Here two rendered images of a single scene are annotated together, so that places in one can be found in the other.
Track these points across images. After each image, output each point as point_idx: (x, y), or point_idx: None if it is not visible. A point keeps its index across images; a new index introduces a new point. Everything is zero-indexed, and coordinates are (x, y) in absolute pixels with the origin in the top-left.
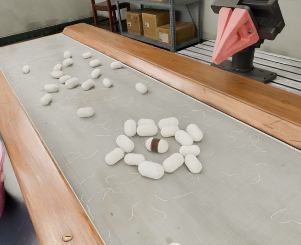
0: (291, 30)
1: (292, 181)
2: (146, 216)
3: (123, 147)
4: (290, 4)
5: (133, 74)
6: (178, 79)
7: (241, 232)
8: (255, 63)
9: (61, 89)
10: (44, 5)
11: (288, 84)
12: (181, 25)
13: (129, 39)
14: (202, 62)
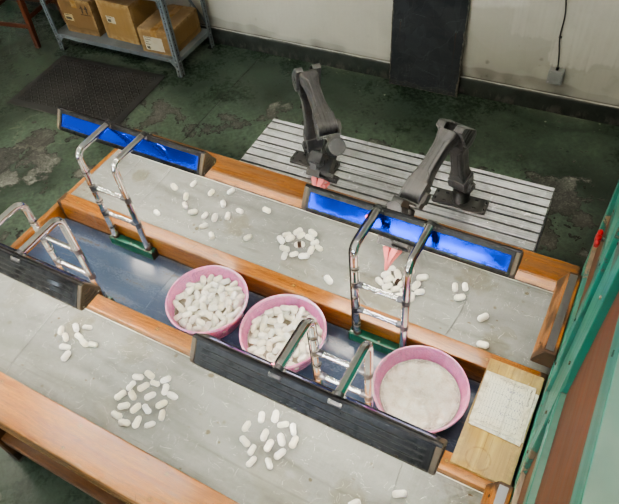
0: (340, 19)
1: None
2: (311, 272)
3: (286, 250)
4: None
5: (249, 196)
6: (286, 197)
7: (343, 265)
8: None
9: (209, 224)
10: None
11: (348, 170)
12: (175, 15)
13: (218, 156)
14: (280, 157)
